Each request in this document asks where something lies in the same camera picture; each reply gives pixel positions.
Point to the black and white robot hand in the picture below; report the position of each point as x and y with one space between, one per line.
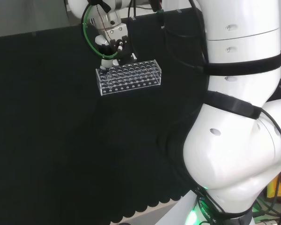
114 30

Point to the clear acrylic test tube rack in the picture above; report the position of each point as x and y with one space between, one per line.
131 77

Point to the black bench cloth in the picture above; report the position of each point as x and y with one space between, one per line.
61 129

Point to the yellow stop button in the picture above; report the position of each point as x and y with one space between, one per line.
275 187

